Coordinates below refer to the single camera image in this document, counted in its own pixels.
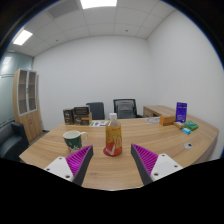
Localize white printed booklet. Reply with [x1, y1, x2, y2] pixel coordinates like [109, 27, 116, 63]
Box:
[89, 120, 110, 128]

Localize flat green box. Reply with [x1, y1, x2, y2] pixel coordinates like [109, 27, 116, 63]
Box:
[182, 120, 200, 131]

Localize black leather sofa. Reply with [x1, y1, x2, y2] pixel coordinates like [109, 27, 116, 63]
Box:
[0, 121, 30, 163]

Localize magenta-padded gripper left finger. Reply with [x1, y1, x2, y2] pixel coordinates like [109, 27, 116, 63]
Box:
[43, 144, 95, 187]

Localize brown cardboard box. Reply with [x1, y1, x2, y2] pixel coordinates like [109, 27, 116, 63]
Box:
[73, 112, 93, 127]

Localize round grey white plate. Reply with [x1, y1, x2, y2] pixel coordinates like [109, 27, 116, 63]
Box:
[145, 116, 161, 125]

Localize wooden shelf cabinet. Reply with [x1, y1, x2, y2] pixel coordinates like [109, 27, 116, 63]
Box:
[12, 68, 44, 143]

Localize grey ceiling air vent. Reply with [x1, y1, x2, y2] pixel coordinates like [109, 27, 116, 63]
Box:
[46, 0, 81, 19]

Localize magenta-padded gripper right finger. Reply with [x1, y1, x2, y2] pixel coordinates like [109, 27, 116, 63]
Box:
[130, 143, 184, 187]

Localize upright purple box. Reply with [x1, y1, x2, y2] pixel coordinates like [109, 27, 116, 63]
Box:
[175, 101, 188, 123]

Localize dark blue office chair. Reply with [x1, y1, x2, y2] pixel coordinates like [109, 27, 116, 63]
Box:
[85, 101, 106, 121]

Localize large square ceiling light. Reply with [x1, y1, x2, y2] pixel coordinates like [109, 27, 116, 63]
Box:
[79, 0, 118, 10]

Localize flat round red coaster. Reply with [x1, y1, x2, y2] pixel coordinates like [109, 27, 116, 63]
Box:
[102, 146, 123, 158]

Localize wooden side desk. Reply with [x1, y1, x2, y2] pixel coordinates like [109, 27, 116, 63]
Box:
[142, 105, 178, 118]

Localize yellow drink bottle white cap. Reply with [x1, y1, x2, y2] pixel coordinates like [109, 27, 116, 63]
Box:
[105, 112, 123, 157]

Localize small ceiling light panel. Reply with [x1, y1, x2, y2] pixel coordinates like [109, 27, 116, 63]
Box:
[12, 29, 34, 47]

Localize black mesh office chair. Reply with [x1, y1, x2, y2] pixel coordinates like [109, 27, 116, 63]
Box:
[112, 98, 144, 120]

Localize light wooden box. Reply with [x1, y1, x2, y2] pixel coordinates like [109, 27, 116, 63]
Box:
[159, 114, 176, 127]

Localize green white patterned mug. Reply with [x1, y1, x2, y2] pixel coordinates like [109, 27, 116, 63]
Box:
[62, 130, 89, 154]

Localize small dark brown box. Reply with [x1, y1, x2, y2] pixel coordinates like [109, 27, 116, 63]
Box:
[62, 108, 75, 126]

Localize small tan box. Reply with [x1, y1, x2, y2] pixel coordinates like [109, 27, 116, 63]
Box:
[173, 121, 185, 130]

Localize wide dark brown box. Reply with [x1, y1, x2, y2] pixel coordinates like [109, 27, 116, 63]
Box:
[73, 106, 91, 118]

